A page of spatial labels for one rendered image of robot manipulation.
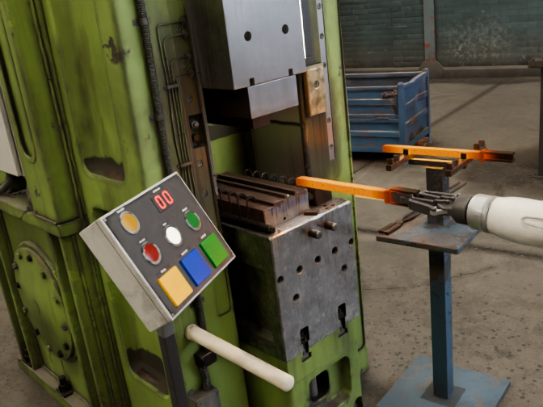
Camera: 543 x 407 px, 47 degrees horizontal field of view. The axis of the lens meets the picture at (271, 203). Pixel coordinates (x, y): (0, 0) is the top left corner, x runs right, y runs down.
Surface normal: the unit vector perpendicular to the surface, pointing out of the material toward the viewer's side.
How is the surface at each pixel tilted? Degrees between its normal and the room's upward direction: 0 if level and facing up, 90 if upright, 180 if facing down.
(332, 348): 90
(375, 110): 89
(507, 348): 0
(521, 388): 0
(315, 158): 90
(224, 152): 90
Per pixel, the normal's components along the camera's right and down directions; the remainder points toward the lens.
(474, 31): -0.59, 0.37
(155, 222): 0.74, -0.45
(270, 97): 0.68, 0.17
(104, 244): -0.37, 0.35
